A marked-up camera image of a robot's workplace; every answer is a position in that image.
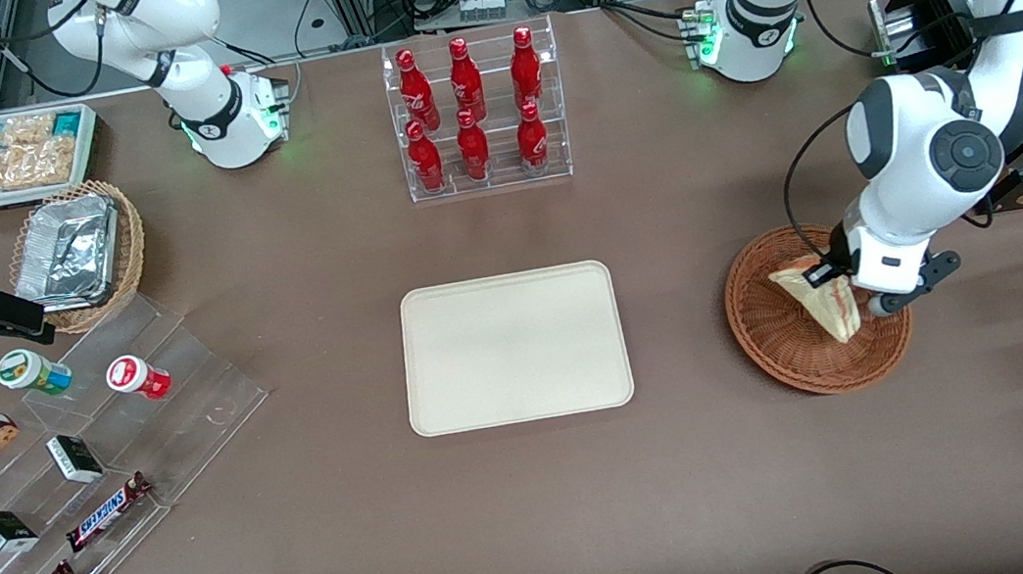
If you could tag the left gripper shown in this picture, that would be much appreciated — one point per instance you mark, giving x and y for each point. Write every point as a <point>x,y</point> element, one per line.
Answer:
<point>838,265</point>

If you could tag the triangular sandwich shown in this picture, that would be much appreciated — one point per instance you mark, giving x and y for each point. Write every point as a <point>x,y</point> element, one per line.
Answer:
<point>833,314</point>

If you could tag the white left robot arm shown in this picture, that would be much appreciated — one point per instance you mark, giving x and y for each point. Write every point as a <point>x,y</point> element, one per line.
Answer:
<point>940,161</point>

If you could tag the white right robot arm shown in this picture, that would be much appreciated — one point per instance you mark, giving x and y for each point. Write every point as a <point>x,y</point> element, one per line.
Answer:
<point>200,101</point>

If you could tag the large round wicker basket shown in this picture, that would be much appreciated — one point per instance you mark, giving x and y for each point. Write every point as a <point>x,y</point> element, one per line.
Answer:
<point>776,341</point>

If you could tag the aluminium foil tray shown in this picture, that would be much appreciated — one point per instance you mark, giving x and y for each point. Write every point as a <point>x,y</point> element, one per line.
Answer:
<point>67,252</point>

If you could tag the small wicker basket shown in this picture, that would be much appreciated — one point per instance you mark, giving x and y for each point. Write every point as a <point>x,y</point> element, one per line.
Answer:
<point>134,248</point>

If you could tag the beige rectangular tray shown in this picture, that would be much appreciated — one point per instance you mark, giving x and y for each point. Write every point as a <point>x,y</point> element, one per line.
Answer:
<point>510,351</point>

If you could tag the green lid snack cup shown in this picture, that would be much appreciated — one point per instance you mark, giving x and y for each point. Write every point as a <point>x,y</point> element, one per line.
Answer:
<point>28,370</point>

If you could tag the white plastic snack bin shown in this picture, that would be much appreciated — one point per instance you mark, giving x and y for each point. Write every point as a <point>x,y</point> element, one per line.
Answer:
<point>16,198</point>

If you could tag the red lid snack cup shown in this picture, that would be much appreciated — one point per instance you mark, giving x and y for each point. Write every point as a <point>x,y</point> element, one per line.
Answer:
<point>133,376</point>

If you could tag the small black carton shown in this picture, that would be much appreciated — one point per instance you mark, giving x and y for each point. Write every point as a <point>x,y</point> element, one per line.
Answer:
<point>75,459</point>
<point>2,532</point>

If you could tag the clear acrylic stepped stand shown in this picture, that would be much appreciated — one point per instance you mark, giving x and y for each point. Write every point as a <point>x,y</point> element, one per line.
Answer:
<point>191,408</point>

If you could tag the black and yellow machine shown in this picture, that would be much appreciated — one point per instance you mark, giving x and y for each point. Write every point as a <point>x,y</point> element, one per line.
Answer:
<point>929,5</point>

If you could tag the clear acrylic bottle rack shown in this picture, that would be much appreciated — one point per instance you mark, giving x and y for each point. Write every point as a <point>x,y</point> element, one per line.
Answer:
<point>551,138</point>

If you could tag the red cola bottle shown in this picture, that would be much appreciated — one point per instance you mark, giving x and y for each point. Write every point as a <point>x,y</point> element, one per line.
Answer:
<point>417,92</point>
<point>426,162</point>
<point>474,152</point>
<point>533,141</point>
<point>466,81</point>
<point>525,68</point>

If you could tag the white power strip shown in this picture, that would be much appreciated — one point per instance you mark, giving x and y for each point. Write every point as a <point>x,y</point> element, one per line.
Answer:
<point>482,7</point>

